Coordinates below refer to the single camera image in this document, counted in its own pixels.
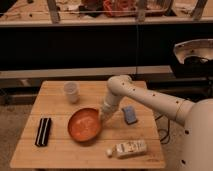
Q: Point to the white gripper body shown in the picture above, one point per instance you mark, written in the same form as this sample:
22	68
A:
106	111

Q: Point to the orange ceramic bowl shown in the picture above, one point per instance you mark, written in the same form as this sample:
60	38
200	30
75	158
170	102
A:
84	125

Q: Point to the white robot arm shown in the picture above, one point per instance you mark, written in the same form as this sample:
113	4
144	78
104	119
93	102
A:
195	117

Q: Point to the blue sponge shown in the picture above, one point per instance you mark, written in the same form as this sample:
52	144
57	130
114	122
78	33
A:
129	115

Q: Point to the white plastic cup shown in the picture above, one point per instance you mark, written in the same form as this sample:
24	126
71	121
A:
71	92

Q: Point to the white plastic bottle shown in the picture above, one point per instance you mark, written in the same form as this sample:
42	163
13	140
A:
127	149

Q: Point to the wooden table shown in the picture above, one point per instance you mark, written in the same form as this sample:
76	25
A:
62	152

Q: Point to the black rectangular box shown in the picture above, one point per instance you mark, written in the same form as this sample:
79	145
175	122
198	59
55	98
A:
43	132

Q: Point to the orange object on shelf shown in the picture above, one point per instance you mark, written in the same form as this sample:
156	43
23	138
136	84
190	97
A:
119	8

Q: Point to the white machine with black base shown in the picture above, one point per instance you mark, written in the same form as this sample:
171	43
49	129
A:
194	58

